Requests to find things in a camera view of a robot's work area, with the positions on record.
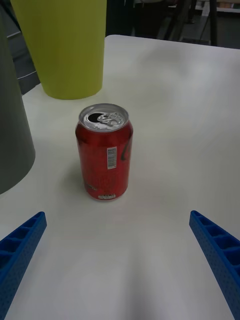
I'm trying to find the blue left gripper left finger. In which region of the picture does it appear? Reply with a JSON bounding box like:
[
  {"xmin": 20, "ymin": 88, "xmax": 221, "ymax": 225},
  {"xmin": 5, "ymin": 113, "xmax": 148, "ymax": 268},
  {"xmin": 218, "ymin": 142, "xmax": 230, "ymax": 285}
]
[{"xmin": 0, "ymin": 211, "xmax": 48, "ymax": 320}]

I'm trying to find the red drink can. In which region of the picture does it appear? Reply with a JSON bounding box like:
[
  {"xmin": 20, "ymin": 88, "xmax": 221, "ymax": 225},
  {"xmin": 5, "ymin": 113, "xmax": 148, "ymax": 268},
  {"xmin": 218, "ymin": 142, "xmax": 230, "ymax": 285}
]
[{"xmin": 75, "ymin": 102, "xmax": 134, "ymax": 203}]

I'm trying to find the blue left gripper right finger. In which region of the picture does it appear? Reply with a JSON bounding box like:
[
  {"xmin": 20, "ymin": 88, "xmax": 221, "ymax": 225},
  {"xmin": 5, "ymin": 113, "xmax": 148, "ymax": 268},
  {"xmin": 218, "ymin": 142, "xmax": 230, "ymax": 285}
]
[{"xmin": 189, "ymin": 210, "xmax": 240, "ymax": 320}]

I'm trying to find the yellow-green plastic bin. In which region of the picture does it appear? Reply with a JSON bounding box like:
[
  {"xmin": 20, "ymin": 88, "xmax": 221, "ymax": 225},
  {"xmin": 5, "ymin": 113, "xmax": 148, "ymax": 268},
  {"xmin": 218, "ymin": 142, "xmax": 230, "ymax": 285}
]
[{"xmin": 10, "ymin": 0, "xmax": 108, "ymax": 101}]

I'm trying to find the grey plastic bin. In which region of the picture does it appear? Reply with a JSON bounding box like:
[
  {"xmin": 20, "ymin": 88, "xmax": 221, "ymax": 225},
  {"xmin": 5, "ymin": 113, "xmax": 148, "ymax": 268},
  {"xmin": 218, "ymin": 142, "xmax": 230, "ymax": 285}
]
[{"xmin": 0, "ymin": 4, "xmax": 36, "ymax": 196}]

